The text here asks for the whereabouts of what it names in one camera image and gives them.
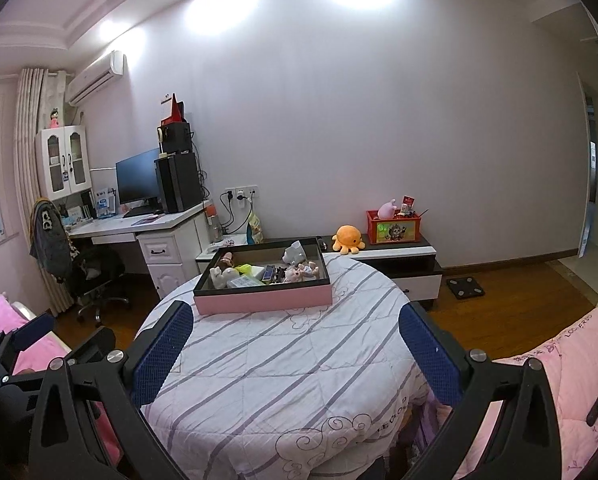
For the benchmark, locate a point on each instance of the black bathroom scale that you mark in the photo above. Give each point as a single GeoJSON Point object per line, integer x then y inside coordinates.
{"type": "Point", "coordinates": [466, 287]}

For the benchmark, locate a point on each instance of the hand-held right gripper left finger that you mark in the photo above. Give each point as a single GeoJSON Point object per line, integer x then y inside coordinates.
{"type": "Point", "coordinates": [161, 350]}

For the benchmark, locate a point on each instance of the white bed frame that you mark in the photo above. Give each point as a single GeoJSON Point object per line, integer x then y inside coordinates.
{"type": "Point", "coordinates": [24, 310]}

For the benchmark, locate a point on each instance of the pink storage box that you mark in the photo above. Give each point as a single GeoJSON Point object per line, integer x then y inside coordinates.
{"type": "Point", "coordinates": [264, 302]}

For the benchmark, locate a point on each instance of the pink mouse pad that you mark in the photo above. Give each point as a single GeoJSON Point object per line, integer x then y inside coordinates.
{"type": "Point", "coordinates": [149, 219]}

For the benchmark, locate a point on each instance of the grey jacket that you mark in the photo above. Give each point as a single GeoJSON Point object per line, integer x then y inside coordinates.
{"type": "Point", "coordinates": [51, 250]}

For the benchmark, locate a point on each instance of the clear plastic floss box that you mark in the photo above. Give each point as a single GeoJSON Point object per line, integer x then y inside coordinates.
{"type": "Point", "coordinates": [244, 282]}

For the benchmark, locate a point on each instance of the round table with striped cloth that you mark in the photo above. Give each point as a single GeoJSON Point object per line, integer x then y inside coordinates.
{"type": "Point", "coordinates": [279, 360]}

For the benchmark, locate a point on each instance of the white astronaut figure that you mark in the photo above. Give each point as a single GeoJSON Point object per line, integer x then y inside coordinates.
{"type": "Point", "coordinates": [294, 254]}

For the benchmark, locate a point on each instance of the bottle with orange cap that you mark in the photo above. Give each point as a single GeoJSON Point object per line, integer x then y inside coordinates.
{"type": "Point", "coordinates": [214, 230]}

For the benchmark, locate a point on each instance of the white glass-door cabinet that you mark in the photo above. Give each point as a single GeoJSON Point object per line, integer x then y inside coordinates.
{"type": "Point", "coordinates": [64, 132]}

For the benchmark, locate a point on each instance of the yellow packet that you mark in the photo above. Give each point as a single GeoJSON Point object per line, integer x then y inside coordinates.
{"type": "Point", "coordinates": [251, 270]}

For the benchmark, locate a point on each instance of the rose gold metal cylinder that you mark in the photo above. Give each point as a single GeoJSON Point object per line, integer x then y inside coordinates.
{"type": "Point", "coordinates": [226, 260]}

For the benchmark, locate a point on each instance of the black speaker box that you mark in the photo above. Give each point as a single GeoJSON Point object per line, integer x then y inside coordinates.
{"type": "Point", "coordinates": [176, 137]}

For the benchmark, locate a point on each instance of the orange octopus plush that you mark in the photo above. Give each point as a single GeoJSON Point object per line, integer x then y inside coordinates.
{"type": "Point", "coordinates": [349, 237]}

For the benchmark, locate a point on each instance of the pink pig figurine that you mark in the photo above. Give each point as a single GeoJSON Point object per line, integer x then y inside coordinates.
{"type": "Point", "coordinates": [293, 275]}

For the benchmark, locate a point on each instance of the white desk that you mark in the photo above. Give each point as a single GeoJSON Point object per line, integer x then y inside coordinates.
{"type": "Point", "coordinates": [174, 270]}

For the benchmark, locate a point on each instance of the white air conditioner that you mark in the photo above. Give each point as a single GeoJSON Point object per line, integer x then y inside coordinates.
{"type": "Point", "coordinates": [96, 80]}

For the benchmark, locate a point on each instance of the small pastel doll figurine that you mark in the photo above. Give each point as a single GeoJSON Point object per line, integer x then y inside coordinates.
{"type": "Point", "coordinates": [310, 269]}

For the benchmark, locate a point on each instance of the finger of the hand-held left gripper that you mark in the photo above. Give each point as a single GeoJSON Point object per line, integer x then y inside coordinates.
{"type": "Point", "coordinates": [94, 342]}
{"type": "Point", "coordinates": [34, 332]}

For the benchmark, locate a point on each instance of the black office chair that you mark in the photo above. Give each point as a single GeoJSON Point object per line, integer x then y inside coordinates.
{"type": "Point", "coordinates": [99, 270]}

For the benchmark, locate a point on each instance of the black computer monitor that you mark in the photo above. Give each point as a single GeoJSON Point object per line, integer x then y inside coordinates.
{"type": "Point", "coordinates": [136, 175]}

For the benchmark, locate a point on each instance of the black keyboard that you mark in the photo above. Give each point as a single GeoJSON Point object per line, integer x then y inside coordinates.
{"type": "Point", "coordinates": [141, 211]}

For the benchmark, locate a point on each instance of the blue yellow snack bag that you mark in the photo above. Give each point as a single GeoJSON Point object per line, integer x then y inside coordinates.
{"type": "Point", "coordinates": [255, 232]}

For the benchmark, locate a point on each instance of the white wall socket strip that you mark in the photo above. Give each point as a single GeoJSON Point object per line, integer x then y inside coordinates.
{"type": "Point", "coordinates": [249, 191]}

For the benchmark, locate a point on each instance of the pink plush toy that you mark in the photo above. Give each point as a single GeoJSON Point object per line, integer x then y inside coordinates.
{"type": "Point", "coordinates": [388, 208]}

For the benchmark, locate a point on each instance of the pink printed quilt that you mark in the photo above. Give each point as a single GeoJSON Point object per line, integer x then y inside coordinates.
{"type": "Point", "coordinates": [569, 360]}

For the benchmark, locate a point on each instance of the dark blue small box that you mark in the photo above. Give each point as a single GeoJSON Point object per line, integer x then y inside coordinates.
{"type": "Point", "coordinates": [270, 274]}

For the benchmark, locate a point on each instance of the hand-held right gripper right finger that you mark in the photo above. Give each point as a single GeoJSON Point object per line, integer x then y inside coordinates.
{"type": "Point", "coordinates": [429, 355]}

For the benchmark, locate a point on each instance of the small pink doll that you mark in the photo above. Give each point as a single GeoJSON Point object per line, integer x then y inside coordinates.
{"type": "Point", "coordinates": [55, 119]}

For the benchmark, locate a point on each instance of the white nightstand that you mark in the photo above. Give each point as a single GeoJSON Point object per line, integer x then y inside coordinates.
{"type": "Point", "coordinates": [206, 260]}

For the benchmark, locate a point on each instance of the blue white box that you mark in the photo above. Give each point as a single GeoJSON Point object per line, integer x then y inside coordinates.
{"type": "Point", "coordinates": [105, 202]}

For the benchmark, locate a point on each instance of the red toy crate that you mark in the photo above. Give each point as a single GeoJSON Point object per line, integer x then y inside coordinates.
{"type": "Point", "coordinates": [394, 232]}

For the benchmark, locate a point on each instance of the black computer tower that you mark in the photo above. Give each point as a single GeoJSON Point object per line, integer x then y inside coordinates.
{"type": "Point", "coordinates": [179, 182]}

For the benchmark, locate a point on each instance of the white round-headed toy figure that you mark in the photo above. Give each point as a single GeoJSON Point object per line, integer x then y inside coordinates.
{"type": "Point", "coordinates": [223, 277]}

